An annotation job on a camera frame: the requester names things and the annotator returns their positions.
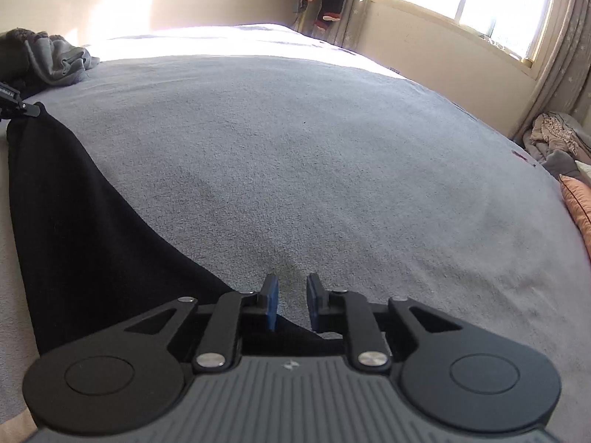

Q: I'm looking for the beige ruffled cloth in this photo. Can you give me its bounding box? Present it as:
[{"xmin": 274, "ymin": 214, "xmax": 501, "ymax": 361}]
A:
[{"xmin": 530, "ymin": 113, "xmax": 585, "ymax": 153}]

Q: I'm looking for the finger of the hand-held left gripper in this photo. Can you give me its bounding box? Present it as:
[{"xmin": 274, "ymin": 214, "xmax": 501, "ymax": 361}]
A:
[{"xmin": 0, "ymin": 102, "xmax": 41, "ymax": 121}]

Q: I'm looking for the beige and black sweatshirt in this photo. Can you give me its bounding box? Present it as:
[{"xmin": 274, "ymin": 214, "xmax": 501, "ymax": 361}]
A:
[{"xmin": 0, "ymin": 102, "xmax": 342, "ymax": 443}]

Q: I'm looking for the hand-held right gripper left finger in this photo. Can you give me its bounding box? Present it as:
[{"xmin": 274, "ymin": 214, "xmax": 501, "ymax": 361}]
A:
[{"xmin": 122, "ymin": 273, "xmax": 280, "ymax": 374}]

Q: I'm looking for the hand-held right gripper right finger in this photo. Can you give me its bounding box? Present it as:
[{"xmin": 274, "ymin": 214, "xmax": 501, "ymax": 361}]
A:
[{"xmin": 307, "ymin": 273, "xmax": 465, "ymax": 374}]

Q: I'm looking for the crumpled grey garment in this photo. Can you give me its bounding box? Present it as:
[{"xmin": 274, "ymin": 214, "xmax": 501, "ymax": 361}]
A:
[{"xmin": 0, "ymin": 29, "xmax": 100, "ymax": 86}]

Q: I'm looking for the pink pillow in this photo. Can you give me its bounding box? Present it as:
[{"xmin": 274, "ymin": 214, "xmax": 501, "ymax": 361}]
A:
[{"xmin": 558, "ymin": 174, "xmax": 591, "ymax": 254}]

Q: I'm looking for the window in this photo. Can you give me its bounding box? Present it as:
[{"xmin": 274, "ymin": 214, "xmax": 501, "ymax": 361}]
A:
[{"xmin": 381, "ymin": 0, "xmax": 559, "ymax": 63}]

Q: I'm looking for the grey star curtain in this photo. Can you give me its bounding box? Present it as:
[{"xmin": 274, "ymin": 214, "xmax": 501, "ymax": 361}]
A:
[
  {"xmin": 339, "ymin": 0, "xmax": 393, "ymax": 49},
  {"xmin": 522, "ymin": 0, "xmax": 591, "ymax": 141}
]

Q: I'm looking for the grey bedding pile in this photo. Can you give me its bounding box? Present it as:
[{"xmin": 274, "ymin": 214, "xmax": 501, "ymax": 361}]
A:
[{"xmin": 522, "ymin": 111, "xmax": 591, "ymax": 181}]

